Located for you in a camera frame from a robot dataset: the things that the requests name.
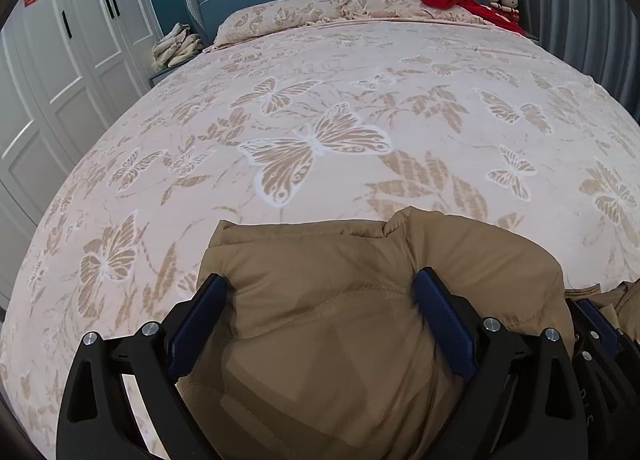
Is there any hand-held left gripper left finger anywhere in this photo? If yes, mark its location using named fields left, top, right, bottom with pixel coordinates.
left=56, top=273, right=227, bottom=460

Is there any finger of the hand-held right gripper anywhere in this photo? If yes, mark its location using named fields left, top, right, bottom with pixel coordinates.
left=567, top=297, right=626, bottom=366

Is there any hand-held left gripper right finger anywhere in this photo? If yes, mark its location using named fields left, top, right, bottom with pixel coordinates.
left=411, top=267, right=589, bottom=460

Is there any brown puffer jacket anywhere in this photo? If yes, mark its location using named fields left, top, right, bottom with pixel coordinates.
left=175, top=206, right=640, bottom=460

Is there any blue nightstand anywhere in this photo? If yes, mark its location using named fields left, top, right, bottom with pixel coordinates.
left=147, top=51, right=202, bottom=90

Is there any butterfly print bed blanket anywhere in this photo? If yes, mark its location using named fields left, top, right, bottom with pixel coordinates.
left=0, top=18, right=640, bottom=460

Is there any stack of folded beige cloths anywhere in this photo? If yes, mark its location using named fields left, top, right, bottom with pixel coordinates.
left=151, top=23, right=204, bottom=69

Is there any white panelled wardrobe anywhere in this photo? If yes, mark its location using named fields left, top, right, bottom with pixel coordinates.
left=0, top=0, right=165, bottom=301

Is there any grey curtain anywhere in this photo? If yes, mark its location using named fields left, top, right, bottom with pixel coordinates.
left=510, top=0, right=640, bottom=122

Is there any butterfly print pillow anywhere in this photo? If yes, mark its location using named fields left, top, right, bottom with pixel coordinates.
left=340, top=0, right=493, bottom=27
left=202, top=0, right=348, bottom=52

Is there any pair of small dolls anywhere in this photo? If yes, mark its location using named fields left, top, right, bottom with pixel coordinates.
left=487, top=0, right=521, bottom=24

